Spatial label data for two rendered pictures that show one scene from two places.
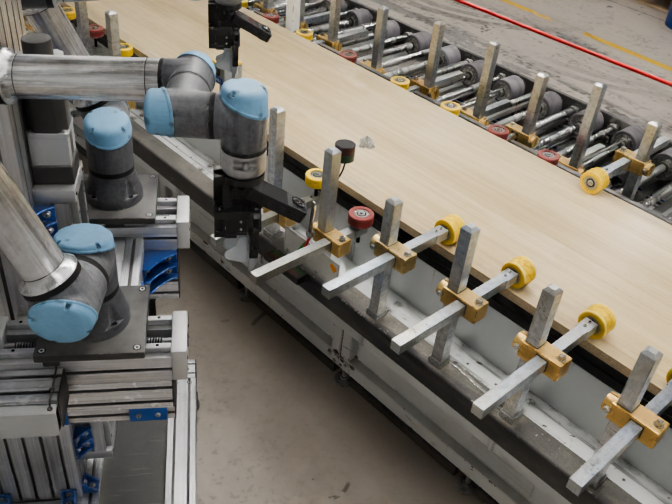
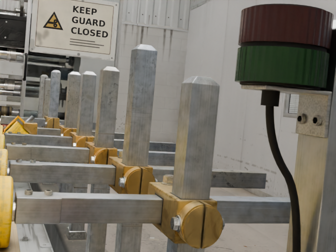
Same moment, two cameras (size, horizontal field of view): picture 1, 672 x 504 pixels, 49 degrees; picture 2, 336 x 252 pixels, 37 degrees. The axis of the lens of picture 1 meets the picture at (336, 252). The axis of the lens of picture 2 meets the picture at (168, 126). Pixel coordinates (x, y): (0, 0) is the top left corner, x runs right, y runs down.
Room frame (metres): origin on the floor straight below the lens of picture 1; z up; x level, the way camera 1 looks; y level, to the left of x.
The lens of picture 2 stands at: (2.23, 0.09, 1.08)
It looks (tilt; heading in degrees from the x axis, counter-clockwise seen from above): 3 degrees down; 207
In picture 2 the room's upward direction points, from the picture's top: 5 degrees clockwise
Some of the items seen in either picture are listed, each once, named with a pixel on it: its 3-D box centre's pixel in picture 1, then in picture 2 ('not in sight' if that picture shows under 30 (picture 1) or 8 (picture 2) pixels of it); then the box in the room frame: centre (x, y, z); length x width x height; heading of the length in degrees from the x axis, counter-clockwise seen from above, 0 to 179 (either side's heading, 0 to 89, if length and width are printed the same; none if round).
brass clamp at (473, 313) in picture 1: (461, 299); (129, 176); (1.50, -0.34, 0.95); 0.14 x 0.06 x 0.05; 46
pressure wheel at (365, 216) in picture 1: (359, 226); not in sight; (1.91, -0.06, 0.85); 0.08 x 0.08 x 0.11
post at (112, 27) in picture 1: (116, 70); not in sight; (2.73, 0.94, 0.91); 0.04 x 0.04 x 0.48; 46
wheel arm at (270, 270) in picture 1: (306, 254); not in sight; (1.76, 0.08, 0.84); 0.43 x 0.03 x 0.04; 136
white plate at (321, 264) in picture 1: (310, 257); not in sight; (1.87, 0.08, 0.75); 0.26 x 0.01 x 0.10; 46
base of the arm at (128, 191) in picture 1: (113, 179); not in sight; (1.67, 0.61, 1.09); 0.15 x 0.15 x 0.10
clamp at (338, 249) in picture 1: (330, 238); not in sight; (1.85, 0.02, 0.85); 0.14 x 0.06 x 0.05; 46
